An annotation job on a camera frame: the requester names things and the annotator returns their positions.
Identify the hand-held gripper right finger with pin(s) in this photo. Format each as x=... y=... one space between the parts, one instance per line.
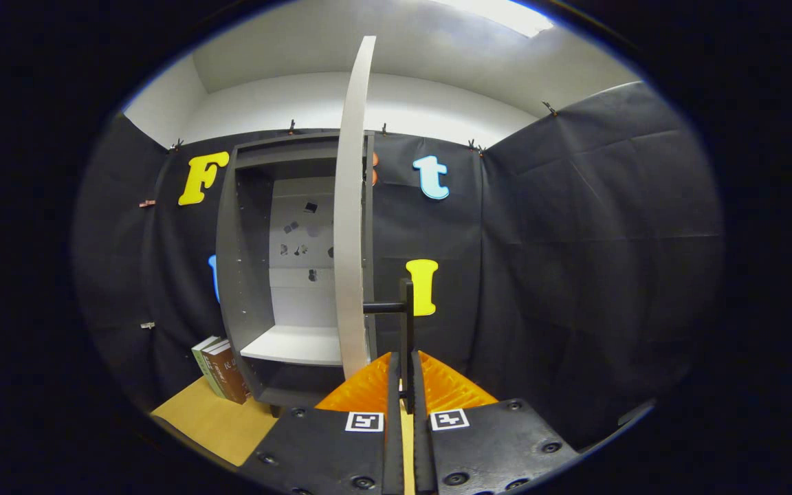
x=492 y=447

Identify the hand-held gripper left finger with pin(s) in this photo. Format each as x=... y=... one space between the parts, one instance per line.
x=327 y=447

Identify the beige cabinet door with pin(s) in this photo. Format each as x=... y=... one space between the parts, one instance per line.
x=351 y=206

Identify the white cabinet shelf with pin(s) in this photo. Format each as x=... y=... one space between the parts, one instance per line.
x=293 y=344

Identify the brown spine book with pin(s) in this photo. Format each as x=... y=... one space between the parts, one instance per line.
x=234 y=378
x=221 y=375

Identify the black backdrop cloth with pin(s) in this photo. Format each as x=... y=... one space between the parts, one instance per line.
x=575 y=275

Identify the dark grey cabinet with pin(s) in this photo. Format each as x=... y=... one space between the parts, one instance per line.
x=245 y=275

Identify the long ceiling light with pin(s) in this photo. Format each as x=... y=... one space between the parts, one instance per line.
x=499 y=14

